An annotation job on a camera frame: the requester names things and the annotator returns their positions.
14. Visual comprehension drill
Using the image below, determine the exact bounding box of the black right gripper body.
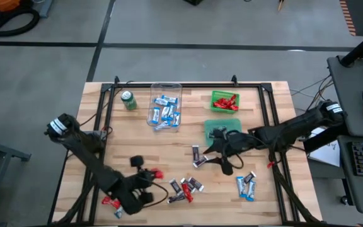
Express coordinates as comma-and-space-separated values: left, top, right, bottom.
216, 131, 258, 157

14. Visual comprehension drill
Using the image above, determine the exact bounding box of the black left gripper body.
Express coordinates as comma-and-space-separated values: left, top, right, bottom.
121, 172, 154, 215

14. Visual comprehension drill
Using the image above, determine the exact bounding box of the teal plastic container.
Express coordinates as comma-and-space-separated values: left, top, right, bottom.
204, 118, 243, 148

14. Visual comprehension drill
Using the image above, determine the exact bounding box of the small green mesh basket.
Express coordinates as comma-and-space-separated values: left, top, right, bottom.
209, 90, 241, 114

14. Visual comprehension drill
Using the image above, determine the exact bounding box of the green Sprite can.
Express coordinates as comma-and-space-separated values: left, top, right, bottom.
120, 90, 138, 111

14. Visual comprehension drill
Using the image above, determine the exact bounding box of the clear plastic bin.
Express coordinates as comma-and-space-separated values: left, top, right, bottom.
146, 82, 183, 132

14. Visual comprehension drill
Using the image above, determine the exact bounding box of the white paper sheet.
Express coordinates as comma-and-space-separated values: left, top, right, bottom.
308, 127, 342, 168

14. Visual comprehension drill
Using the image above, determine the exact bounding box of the grey metal table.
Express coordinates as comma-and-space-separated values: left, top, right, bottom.
0, 125, 32, 227

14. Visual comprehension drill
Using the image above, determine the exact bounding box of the black stand pole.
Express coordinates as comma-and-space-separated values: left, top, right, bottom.
340, 25, 363, 67

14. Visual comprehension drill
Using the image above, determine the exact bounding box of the orange shop vacuum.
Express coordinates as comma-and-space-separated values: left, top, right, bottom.
0, 0, 34, 20

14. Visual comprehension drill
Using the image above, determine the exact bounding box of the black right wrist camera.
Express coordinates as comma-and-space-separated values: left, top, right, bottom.
220, 159, 234, 176

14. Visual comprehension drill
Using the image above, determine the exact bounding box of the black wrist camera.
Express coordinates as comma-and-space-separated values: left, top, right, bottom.
220, 159, 234, 176
130, 154, 145, 168

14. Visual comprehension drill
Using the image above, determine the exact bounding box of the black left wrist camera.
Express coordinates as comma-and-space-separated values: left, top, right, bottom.
130, 154, 145, 168

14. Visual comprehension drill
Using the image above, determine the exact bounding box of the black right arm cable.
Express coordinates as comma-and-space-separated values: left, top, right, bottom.
227, 146, 245, 170

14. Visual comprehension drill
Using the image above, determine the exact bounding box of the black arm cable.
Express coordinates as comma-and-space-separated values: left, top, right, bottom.
142, 181, 170, 209
227, 146, 245, 170

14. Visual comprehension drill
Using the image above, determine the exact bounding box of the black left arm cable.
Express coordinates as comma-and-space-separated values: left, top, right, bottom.
142, 181, 170, 209

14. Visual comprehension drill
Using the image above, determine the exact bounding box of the black vacuum hose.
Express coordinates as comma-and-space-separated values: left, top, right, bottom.
0, 8, 40, 37

